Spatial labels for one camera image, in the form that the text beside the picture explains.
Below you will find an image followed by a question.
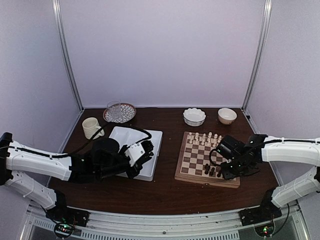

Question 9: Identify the white scalloped bowl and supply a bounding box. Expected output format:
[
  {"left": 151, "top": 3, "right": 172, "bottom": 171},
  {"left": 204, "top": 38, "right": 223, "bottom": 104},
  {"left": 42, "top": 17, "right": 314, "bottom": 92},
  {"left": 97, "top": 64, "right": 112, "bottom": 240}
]
[{"left": 182, "top": 108, "right": 207, "bottom": 127}]

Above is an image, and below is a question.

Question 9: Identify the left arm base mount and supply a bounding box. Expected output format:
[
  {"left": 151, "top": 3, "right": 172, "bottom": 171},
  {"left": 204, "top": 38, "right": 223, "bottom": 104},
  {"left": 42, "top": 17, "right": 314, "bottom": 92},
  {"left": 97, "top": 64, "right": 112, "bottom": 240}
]
[{"left": 46, "top": 190, "right": 90, "bottom": 227}]

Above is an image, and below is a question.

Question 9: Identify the clear drinking glass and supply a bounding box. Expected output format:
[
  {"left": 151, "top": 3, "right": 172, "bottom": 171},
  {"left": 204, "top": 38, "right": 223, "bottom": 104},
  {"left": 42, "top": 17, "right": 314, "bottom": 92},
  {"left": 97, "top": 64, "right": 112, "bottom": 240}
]
[{"left": 107, "top": 100, "right": 121, "bottom": 122}]

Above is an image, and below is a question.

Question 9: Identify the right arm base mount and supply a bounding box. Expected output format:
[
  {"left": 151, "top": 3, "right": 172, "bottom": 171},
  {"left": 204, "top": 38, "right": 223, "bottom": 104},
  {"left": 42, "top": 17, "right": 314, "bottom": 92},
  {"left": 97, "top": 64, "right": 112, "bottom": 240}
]
[{"left": 239, "top": 188, "right": 282, "bottom": 226}]

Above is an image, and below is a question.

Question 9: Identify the cream ribbed mug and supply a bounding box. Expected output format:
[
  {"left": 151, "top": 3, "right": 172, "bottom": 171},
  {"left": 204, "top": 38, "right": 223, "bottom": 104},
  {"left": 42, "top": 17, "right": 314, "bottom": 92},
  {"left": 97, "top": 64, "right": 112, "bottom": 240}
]
[{"left": 82, "top": 117, "right": 101, "bottom": 140}]

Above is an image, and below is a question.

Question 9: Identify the wooden chessboard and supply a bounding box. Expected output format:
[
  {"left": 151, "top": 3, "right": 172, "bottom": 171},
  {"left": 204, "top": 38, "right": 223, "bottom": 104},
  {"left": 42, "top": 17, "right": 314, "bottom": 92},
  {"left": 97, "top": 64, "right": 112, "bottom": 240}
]
[{"left": 174, "top": 131, "right": 240, "bottom": 189}]

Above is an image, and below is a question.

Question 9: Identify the dark pawn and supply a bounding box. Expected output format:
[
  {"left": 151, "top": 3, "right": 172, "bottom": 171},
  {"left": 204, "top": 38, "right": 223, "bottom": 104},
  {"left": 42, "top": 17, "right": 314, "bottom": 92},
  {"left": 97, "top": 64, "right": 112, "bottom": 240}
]
[{"left": 209, "top": 167, "right": 215, "bottom": 177}]

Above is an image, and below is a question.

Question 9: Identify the aluminium front rail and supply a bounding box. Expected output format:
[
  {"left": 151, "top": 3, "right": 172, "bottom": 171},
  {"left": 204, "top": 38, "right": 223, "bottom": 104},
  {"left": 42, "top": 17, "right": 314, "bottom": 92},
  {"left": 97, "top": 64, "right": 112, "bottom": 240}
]
[{"left": 21, "top": 207, "right": 311, "bottom": 240}]

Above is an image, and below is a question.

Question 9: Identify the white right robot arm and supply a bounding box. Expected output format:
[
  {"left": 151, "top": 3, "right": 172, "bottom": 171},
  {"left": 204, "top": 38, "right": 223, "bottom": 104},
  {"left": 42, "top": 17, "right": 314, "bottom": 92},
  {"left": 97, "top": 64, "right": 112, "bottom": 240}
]
[{"left": 216, "top": 134, "right": 320, "bottom": 221}]

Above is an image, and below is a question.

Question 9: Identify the white king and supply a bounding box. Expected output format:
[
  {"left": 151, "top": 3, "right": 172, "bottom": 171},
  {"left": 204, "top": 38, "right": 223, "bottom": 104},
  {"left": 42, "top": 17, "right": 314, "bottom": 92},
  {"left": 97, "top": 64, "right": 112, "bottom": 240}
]
[{"left": 213, "top": 134, "right": 218, "bottom": 143}]

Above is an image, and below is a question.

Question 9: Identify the right aluminium frame post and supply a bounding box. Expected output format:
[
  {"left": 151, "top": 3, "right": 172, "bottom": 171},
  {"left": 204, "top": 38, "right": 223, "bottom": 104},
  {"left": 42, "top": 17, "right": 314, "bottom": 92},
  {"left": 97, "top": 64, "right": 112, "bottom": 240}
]
[{"left": 242, "top": 0, "right": 273, "bottom": 112}]

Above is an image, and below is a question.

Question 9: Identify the aluminium frame post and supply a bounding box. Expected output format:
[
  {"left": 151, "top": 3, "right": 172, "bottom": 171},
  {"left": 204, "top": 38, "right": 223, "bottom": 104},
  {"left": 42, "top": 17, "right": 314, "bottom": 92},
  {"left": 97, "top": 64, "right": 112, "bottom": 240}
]
[
  {"left": 242, "top": 0, "right": 273, "bottom": 112},
  {"left": 52, "top": 0, "right": 84, "bottom": 112}
]

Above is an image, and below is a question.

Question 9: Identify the white queen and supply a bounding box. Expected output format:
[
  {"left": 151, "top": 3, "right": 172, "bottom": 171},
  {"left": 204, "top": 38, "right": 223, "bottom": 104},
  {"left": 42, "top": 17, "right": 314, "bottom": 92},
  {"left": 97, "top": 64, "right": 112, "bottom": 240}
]
[{"left": 207, "top": 132, "right": 212, "bottom": 142}]

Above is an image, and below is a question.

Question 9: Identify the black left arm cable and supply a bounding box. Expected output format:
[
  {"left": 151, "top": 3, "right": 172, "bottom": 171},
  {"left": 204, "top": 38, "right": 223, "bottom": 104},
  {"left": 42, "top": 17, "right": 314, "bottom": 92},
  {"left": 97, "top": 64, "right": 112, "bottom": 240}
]
[{"left": 0, "top": 126, "right": 153, "bottom": 161}]

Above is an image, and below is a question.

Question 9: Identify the patterned ceramic plate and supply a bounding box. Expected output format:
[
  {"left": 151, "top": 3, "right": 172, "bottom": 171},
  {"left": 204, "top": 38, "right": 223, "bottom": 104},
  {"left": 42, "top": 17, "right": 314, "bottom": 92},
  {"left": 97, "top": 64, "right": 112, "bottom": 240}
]
[{"left": 102, "top": 103, "right": 137, "bottom": 123}]

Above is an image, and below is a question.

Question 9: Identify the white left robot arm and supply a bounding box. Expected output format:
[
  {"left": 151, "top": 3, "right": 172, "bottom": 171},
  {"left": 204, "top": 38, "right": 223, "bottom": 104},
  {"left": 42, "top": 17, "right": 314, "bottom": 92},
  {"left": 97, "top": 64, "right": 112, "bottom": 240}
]
[{"left": 0, "top": 132, "right": 150, "bottom": 222}]

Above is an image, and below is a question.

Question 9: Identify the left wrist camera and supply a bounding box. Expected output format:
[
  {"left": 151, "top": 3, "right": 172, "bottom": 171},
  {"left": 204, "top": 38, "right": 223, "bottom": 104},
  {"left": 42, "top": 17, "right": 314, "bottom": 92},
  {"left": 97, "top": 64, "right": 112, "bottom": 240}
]
[{"left": 124, "top": 140, "right": 154, "bottom": 167}]

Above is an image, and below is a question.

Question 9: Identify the left aluminium frame post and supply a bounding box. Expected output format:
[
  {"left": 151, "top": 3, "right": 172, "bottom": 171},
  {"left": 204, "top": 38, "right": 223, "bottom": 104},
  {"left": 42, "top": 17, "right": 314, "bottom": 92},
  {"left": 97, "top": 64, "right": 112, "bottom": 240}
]
[{"left": 52, "top": 0, "right": 84, "bottom": 112}]

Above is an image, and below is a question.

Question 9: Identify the white plastic compartment tray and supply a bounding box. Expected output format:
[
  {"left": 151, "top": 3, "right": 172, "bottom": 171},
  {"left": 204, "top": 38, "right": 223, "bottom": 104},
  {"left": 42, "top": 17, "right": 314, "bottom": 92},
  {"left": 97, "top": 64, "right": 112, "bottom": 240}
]
[{"left": 108, "top": 126, "right": 164, "bottom": 182}]

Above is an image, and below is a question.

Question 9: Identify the white bishop right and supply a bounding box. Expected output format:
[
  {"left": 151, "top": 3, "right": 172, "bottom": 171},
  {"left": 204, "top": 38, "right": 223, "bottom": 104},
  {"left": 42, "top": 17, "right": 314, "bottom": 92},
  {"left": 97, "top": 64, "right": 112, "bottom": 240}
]
[{"left": 217, "top": 135, "right": 222, "bottom": 143}]

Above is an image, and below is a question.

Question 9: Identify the dark chess piece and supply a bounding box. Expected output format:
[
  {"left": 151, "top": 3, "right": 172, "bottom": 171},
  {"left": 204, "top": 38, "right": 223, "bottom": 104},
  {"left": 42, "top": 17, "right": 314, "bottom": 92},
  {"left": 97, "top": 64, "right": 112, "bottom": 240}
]
[{"left": 204, "top": 164, "right": 210, "bottom": 175}]

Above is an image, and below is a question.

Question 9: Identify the cream round bowl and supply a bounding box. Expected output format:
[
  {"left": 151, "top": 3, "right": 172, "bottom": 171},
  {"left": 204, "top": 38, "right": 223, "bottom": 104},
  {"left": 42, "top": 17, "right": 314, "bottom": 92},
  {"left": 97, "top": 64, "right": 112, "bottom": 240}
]
[{"left": 217, "top": 108, "right": 238, "bottom": 125}]

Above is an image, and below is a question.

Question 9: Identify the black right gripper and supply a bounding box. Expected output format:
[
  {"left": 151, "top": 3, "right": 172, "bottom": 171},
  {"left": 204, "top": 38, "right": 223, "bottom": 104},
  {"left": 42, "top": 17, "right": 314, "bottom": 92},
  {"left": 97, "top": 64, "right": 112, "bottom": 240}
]
[{"left": 220, "top": 155, "right": 250, "bottom": 181}]

